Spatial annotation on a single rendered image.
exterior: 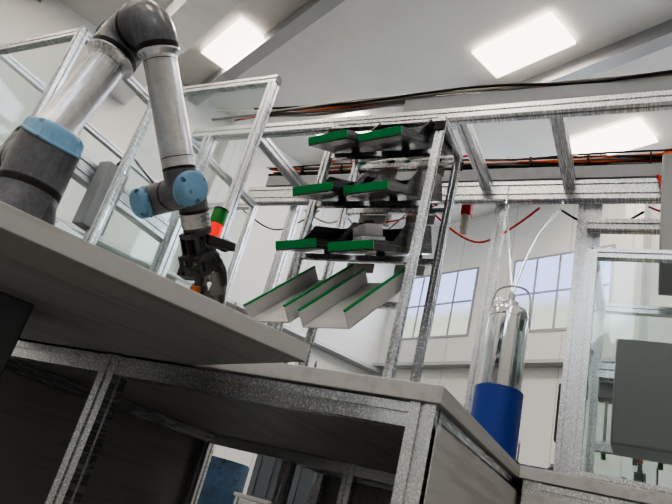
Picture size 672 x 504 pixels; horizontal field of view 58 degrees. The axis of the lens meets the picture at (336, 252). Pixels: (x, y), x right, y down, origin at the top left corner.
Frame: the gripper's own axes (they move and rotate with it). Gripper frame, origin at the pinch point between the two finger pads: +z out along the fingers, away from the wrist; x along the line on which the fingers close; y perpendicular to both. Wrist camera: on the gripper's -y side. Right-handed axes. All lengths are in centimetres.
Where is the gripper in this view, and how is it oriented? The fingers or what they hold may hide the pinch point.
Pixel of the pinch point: (214, 298)
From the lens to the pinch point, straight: 166.2
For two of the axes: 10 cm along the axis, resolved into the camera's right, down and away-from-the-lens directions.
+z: 1.1, 9.6, 2.6
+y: -4.6, 2.8, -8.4
